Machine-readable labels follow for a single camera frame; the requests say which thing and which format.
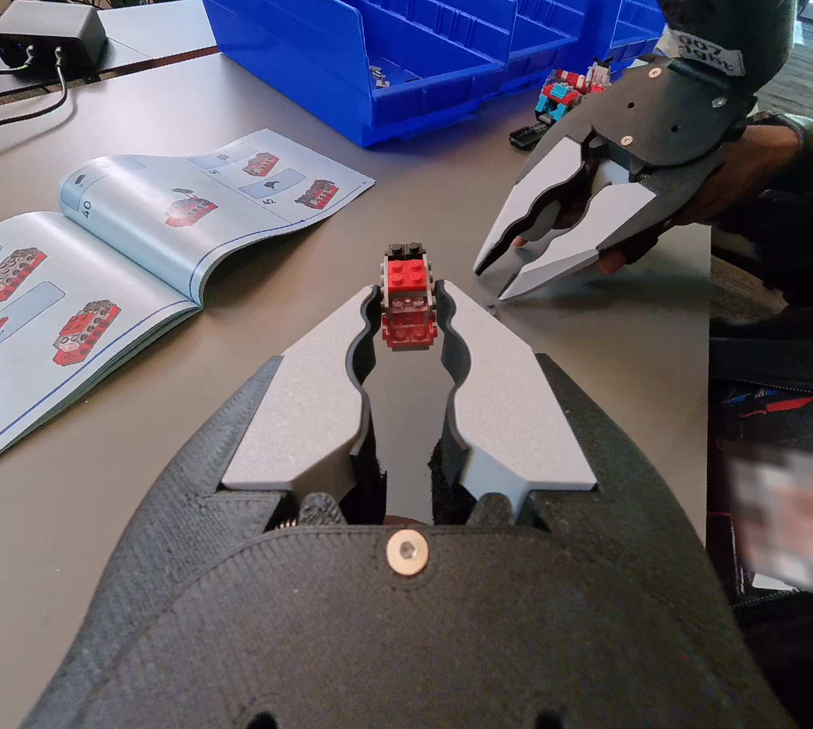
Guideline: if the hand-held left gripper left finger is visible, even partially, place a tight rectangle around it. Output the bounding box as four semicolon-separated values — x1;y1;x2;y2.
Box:
220;284;377;504

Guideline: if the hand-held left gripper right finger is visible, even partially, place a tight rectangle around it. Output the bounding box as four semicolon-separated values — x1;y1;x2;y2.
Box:
431;279;598;518

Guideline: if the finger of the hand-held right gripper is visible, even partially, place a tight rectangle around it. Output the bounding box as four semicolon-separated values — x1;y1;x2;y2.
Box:
498;179;663;302
473;138;588;276

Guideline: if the red brick assembly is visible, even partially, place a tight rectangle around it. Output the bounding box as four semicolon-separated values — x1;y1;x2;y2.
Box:
379;241;440;353

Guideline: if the person's right forearm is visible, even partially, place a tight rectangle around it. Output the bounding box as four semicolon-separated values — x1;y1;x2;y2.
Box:
746;110;813;304

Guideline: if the grey desk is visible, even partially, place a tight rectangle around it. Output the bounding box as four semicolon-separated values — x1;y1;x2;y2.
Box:
0;50;711;729

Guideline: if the person's right hand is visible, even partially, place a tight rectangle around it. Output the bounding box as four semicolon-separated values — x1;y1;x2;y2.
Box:
511;122;804;276

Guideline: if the black brick plate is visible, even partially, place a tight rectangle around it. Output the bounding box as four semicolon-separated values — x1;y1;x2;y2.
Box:
509;124;556;153

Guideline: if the blue red brick model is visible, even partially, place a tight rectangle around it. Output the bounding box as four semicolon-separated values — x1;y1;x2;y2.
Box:
536;59;614;128

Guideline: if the person's dark clothing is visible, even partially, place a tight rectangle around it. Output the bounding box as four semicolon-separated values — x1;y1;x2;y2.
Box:
708;297;813;729

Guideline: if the brick instruction booklet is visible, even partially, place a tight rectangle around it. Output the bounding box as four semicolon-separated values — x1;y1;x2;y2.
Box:
0;129;377;456

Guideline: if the large blue storage bin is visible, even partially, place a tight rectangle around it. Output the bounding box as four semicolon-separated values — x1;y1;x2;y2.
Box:
168;0;518;149

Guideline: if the black power adapter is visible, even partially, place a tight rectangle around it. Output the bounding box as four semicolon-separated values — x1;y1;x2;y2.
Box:
0;2;109;72

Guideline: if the black adapter cable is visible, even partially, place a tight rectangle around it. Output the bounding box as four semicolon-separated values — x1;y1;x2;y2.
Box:
0;46;72;127

